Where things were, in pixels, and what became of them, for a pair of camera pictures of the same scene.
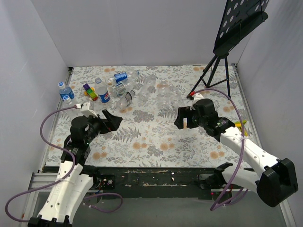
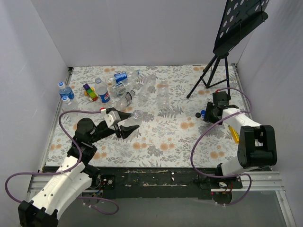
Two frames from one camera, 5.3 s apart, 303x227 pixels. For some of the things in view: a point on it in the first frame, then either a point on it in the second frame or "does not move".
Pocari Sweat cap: [61, 84] does not move
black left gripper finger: [112, 122] → [122, 115]
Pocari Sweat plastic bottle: [66, 91] does not move
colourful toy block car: [90, 91] does not move
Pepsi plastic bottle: [101, 88] does not move
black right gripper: [187, 119] → [209, 113]
